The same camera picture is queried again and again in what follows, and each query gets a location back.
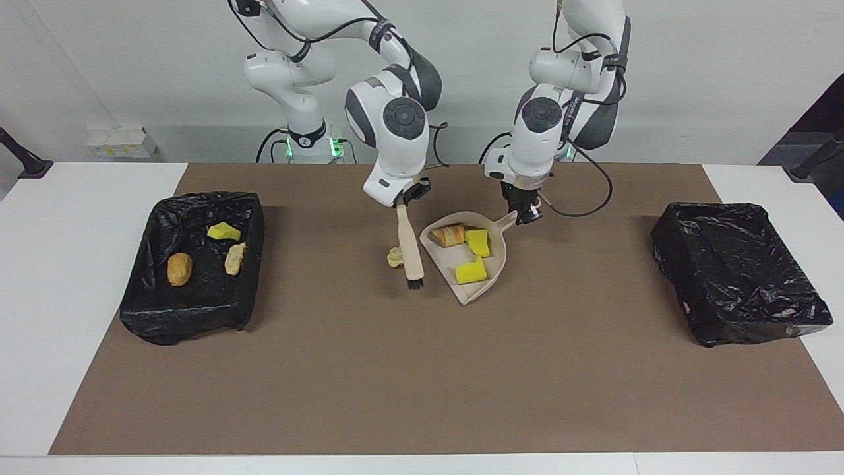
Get white wall socket box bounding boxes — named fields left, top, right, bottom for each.
left=87, top=127, right=158, bottom=159

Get brown table mat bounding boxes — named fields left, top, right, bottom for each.
left=49, top=163, right=844, bottom=456

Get black stand post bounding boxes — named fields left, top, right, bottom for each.
left=0, top=127, right=53, bottom=180
left=783, top=129, right=844, bottom=183

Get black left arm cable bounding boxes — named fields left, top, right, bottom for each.
left=478, top=0, right=627, bottom=218

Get beige brush black bristles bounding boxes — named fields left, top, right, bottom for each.
left=396, top=201, right=426, bottom=291

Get black bag lined bin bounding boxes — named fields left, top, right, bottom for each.
left=651, top=202, right=833, bottom=348
left=120, top=191, right=266, bottom=346

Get beige plastic dustpan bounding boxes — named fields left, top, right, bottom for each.
left=419, top=210, right=519, bottom=306

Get green yellow sponge piece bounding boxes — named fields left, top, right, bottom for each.
left=455, top=256, right=489, bottom=286

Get brown bread roll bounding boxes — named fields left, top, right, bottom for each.
left=167, top=253, right=193, bottom=287

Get black base cable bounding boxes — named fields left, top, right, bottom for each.
left=256, top=129, right=289, bottom=164

